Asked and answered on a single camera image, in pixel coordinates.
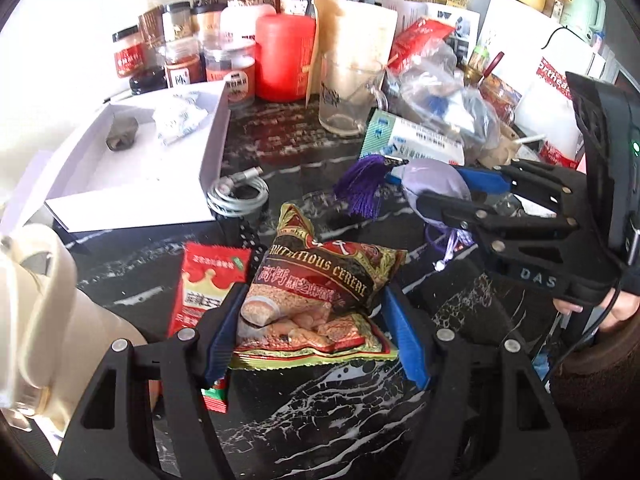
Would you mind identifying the kraft paper pouch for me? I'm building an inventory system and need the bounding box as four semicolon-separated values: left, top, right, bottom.
305;0;398;103

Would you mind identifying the brown powder jar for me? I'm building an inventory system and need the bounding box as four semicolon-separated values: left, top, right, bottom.
138;6;165;48

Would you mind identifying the chenpi spice jar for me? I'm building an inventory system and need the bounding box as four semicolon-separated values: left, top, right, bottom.
164;37;205;88

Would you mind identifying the gold jar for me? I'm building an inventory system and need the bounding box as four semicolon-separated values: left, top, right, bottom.
191;3;226;41

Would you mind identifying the red canister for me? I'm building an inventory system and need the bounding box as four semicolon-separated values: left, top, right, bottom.
255;14;316;103

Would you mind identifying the red snack packet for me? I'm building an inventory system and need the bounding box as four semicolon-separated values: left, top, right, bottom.
168;242;250;414

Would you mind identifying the glass mug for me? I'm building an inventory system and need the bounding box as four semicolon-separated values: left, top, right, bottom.
319;51;388;136

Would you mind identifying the clear plastic bag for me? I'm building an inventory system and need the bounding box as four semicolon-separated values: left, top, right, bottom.
385;39;501;164

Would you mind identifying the white printed pastry packet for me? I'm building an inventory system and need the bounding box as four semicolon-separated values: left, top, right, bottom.
152;91;208;146

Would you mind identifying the red label sauce jar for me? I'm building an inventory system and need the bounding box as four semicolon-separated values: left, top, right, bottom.
112;25;144;78

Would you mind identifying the black lid dark jar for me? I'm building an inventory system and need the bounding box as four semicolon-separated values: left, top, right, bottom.
129;66;167;96

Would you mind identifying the nutritious cereal packet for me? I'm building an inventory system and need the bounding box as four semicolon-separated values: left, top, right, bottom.
230;203;407;370

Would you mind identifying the white open gift box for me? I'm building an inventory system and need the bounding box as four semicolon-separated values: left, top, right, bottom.
1;81;230;234

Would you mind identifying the seed jar black lid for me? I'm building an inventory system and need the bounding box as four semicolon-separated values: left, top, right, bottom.
162;1;193;42

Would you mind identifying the blue white medicine box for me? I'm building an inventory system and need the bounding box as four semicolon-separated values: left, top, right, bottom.
360;110;465;166

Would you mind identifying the white paper shopping bag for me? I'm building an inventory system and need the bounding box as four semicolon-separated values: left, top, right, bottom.
480;0;605;169

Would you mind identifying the person right hand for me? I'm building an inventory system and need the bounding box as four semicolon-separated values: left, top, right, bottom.
552;287;640;334

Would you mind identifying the lavender drawstring pouch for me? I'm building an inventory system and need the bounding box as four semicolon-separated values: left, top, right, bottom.
334;154;474;272

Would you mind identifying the red goji packet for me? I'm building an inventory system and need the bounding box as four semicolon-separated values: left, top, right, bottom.
386;16;454;75

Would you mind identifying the cream electric kettle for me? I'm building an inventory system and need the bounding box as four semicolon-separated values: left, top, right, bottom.
1;223;146;440

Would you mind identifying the white usb cable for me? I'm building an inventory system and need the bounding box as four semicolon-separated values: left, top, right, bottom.
205;166;270;220

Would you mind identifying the black polka dot scrunchie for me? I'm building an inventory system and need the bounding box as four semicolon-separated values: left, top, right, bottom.
239;219;267;282

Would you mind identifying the orange label clear jar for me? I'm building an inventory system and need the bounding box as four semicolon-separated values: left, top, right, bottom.
203;38;256;107

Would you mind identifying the pink jar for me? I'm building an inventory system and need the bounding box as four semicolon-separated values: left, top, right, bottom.
219;3;277;40

